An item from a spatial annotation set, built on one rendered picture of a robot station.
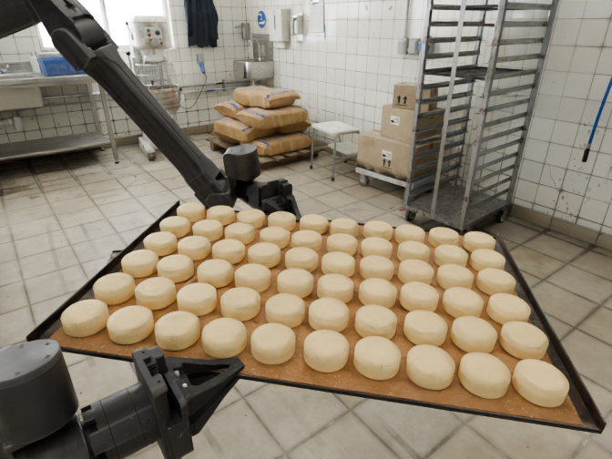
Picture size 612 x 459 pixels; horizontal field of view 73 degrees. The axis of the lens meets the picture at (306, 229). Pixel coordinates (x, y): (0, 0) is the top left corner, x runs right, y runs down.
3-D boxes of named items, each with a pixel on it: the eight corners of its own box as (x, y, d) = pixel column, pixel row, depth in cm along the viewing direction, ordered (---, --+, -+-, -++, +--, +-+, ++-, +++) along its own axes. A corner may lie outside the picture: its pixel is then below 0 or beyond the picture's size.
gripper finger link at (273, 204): (313, 239, 82) (287, 220, 88) (314, 205, 78) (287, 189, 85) (284, 249, 78) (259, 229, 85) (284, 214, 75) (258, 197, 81)
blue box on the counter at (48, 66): (46, 76, 388) (42, 60, 382) (40, 73, 409) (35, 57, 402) (92, 73, 411) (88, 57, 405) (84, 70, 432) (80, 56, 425)
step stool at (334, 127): (371, 174, 408) (374, 127, 388) (331, 181, 389) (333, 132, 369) (345, 161, 443) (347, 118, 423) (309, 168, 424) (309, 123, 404)
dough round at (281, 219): (268, 220, 78) (268, 210, 77) (295, 220, 78) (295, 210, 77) (267, 232, 73) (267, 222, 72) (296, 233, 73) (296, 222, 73)
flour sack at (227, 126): (210, 132, 464) (209, 117, 456) (242, 127, 489) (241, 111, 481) (247, 145, 415) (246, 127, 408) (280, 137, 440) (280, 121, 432)
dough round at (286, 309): (312, 321, 52) (313, 308, 51) (279, 335, 50) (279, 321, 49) (290, 300, 56) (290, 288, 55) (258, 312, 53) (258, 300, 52)
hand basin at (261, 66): (291, 108, 512) (290, 8, 464) (264, 112, 492) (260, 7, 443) (250, 97, 583) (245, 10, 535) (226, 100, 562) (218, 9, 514)
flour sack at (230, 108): (231, 121, 442) (229, 105, 435) (213, 115, 472) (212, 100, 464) (287, 114, 481) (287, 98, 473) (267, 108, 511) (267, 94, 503)
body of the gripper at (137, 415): (173, 383, 36) (80, 427, 33) (188, 459, 41) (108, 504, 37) (149, 341, 41) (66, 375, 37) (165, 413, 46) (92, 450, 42)
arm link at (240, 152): (218, 190, 96) (208, 209, 89) (206, 143, 90) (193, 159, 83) (269, 188, 95) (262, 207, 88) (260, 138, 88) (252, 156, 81)
